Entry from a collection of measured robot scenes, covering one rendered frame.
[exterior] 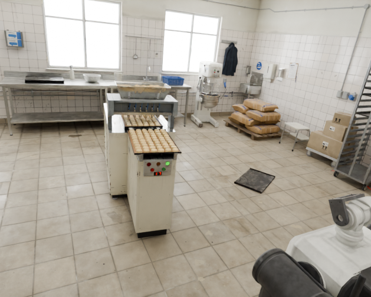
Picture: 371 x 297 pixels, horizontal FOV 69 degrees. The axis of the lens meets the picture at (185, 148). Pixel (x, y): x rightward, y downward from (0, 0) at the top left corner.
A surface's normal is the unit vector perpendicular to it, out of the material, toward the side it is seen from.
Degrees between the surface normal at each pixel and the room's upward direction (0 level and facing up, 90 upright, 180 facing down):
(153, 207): 90
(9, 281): 0
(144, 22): 90
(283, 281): 40
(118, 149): 90
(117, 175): 90
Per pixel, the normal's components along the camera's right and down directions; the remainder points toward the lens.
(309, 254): -0.53, -0.64
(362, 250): 0.09, -0.92
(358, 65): -0.90, 0.08
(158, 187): 0.31, 0.39
